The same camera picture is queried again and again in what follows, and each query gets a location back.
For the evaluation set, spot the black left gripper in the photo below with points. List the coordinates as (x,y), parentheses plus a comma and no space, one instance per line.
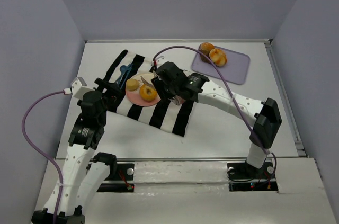
(106,86)

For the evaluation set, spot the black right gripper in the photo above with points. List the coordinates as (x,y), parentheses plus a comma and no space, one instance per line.
(162,86)

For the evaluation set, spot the small yellow bread roll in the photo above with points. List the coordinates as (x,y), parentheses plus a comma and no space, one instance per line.
(132,84)

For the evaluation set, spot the glazed ring donut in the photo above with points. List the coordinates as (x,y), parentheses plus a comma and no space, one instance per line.
(147,94)

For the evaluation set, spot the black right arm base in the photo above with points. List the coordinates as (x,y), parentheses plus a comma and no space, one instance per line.
(246,178)

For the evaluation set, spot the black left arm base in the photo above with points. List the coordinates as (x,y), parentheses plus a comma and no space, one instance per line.
(121,181)

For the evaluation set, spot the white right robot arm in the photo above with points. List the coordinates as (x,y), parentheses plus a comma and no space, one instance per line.
(262,118)

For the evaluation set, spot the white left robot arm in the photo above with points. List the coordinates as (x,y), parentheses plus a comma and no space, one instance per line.
(83,170)

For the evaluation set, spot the blue plastic cutlery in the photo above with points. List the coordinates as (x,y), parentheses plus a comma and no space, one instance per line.
(124,73)

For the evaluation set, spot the pink round plate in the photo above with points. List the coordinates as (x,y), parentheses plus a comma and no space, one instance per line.
(134,97)

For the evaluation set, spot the black white striped cloth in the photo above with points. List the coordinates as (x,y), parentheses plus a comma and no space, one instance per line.
(164,115)

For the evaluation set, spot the brown muffin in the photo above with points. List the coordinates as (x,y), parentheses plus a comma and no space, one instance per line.
(205,48)

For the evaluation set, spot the round orange glazed bun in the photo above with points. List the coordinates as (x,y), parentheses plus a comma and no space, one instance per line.
(218,57)

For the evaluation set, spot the lilac plastic tray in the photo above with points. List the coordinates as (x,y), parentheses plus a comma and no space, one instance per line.
(234,71)

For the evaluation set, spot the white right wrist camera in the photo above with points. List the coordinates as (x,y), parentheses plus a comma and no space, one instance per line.
(155,65)

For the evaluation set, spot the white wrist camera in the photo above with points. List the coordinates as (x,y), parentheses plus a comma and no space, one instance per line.
(79,88)
(155,65)

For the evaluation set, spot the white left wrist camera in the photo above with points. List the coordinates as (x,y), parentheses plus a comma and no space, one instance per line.
(79,88)

